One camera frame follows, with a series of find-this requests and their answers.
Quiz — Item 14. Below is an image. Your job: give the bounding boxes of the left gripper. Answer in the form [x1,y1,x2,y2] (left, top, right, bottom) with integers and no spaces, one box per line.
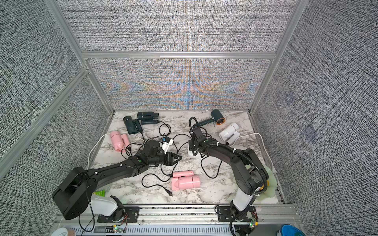
[148,151,183,167]

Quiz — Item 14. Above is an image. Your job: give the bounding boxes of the pink dryer black cord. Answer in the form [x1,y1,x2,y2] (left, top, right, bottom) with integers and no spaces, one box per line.
[141,165,175,197]

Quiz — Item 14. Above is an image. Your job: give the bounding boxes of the white dryer black cord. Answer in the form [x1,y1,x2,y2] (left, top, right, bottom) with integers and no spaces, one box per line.
[200,156,222,180]

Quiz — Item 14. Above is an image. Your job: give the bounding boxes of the pink dryer front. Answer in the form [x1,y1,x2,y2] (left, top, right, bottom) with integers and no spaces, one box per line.
[171,171,200,191]

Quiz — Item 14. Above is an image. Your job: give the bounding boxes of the black dryer power cord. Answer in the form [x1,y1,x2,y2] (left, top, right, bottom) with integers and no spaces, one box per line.
[157,120,172,139]

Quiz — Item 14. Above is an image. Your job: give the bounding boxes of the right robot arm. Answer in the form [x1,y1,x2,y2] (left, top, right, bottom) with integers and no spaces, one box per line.
[190,127,269,220]

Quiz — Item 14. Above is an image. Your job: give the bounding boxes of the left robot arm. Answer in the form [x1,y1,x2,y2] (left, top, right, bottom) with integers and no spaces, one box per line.
[52,140,182,220]

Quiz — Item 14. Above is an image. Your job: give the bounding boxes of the right white power strip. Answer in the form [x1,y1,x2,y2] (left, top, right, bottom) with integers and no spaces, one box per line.
[188,148,201,158]

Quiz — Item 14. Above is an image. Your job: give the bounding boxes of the green dryer copper nozzle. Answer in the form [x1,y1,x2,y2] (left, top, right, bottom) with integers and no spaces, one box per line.
[191,109,225,128]

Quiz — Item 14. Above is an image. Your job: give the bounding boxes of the white folded hair dryer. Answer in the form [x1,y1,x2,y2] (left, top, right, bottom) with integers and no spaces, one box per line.
[219,123,241,146]

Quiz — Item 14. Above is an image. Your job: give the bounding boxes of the dark green dryer back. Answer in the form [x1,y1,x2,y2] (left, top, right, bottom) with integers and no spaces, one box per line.
[137,112,160,125]

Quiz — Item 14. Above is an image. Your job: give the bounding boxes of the dark green dryer folded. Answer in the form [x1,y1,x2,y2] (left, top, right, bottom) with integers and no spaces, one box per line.
[123,116,143,135]

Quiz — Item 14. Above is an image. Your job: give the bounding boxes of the pink dryer left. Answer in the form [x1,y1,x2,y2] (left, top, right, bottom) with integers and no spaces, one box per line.
[110,131,131,152]

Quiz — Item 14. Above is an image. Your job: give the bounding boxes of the green snack packet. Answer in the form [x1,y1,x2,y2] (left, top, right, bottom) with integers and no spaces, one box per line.
[93,190,106,197]

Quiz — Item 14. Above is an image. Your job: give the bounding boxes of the green wavy plate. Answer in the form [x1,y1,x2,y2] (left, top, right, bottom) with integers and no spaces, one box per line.
[257,164,278,204]

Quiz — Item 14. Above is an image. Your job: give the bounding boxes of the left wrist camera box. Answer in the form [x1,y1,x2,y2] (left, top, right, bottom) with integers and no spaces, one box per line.
[161,137,174,154]

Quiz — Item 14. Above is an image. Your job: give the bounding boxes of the white power strip cable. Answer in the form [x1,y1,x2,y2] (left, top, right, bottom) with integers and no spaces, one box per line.
[231,132,274,169]

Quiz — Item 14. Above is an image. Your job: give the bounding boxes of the aluminium front rail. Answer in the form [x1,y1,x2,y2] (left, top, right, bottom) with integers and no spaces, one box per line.
[54,204,300,226]

